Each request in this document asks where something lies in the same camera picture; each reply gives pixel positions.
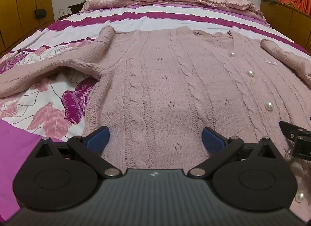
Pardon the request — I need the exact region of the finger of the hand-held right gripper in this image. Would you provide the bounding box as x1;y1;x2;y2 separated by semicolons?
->
279;120;311;142

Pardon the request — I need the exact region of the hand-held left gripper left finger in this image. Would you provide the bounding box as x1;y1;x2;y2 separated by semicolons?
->
34;126;122;179

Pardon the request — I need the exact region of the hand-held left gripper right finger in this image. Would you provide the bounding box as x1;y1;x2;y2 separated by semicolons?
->
187;126;280;178

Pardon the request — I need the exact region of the pink knit sweater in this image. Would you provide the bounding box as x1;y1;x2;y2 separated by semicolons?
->
0;25;311;217

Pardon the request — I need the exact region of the yellow wooden dresser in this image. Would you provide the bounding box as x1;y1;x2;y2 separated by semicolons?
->
260;0;311;55

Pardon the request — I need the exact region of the red bag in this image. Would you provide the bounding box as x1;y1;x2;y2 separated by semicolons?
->
58;9;73;21

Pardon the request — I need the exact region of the floral striped bed cover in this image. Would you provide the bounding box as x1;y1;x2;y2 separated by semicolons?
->
0;4;311;217

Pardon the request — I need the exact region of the pink velvet pillow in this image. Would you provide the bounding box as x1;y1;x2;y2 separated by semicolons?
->
80;0;122;12

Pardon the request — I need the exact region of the yellow wooden wardrobe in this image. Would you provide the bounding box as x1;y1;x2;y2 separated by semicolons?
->
0;0;55;55

